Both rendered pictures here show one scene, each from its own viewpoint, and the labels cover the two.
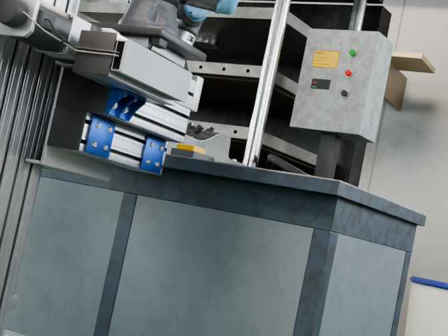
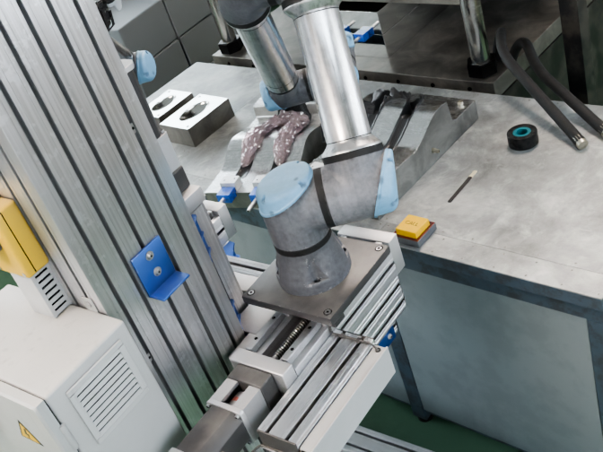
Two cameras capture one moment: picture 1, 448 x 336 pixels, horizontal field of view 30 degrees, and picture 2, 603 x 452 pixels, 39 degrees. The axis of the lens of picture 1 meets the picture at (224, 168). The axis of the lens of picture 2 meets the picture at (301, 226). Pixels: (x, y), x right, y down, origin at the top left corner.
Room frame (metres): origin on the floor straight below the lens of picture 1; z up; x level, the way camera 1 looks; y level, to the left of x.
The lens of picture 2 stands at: (0.72, -0.20, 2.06)
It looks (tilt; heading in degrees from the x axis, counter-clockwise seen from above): 34 degrees down; 19
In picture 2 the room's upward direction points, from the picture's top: 20 degrees counter-clockwise
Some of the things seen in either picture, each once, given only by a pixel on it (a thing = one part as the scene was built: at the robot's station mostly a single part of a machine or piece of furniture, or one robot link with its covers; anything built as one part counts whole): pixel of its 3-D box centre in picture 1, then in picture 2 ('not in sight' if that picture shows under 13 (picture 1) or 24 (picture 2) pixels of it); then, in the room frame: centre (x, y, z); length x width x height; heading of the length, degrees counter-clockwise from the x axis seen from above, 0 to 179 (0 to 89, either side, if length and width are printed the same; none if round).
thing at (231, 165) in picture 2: not in sight; (277, 143); (2.88, 0.52, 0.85); 0.50 x 0.26 x 0.11; 165
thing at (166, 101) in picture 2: not in sight; (167, 109); (3.31, 1.01, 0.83); 0.17 x 0.13 x 0.06; 147
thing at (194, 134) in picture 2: not in sight; (197, 119); (3.17, 0.86, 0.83); 0.20 x 0.15 x 0.07; 147
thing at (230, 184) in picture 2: not in sight; (225, 196); (2.63, 0.64, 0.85); 0.13 x 0.05 x 0.05; 165
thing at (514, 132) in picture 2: not in sight; (522, 136); (2.72, -0.18, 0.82); 0.08 x 0.08 x 0.04
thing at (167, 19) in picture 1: (151, 18); (308, 251); (2.01, 0.25, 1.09); 0.15 x 0.15 x 0.10
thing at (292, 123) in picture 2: not in sight; (275, 131); (2.87, 0.51, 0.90); 0.26 x 0.18 x 0.08; 165
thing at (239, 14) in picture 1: (215, 34); not in sight; (3.87, 0.17, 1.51); 1.10 x 0.70 x 0.05; 57
